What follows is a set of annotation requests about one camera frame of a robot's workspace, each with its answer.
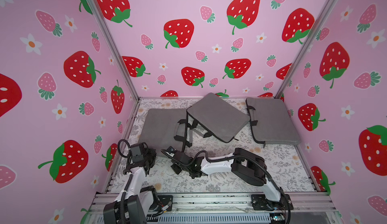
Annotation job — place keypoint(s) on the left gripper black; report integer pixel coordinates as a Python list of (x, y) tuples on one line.
[(151, 152)]

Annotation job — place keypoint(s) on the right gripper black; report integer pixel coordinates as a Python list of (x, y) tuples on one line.
[(177, 158)]

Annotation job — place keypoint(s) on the grey laptop bag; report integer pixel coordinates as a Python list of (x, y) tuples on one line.
[(270, 123), (166, 127), (212, 116)]

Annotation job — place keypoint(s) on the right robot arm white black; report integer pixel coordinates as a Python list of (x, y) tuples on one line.
[(249, 167)]

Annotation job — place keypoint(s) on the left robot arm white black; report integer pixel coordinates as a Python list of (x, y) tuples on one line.
[(133, 202)]

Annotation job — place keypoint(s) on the white ribbed vent strip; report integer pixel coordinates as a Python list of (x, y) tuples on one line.
[(211, 219)]

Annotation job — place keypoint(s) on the floral patterned table mat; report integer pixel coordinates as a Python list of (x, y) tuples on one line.
[(282, 161)]

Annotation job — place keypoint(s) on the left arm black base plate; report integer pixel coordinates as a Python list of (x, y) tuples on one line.
[(162, 203)]

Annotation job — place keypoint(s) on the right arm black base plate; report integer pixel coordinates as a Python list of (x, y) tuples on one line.
[(260, 202)]

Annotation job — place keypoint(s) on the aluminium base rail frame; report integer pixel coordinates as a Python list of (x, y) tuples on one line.
[(309, 207)]

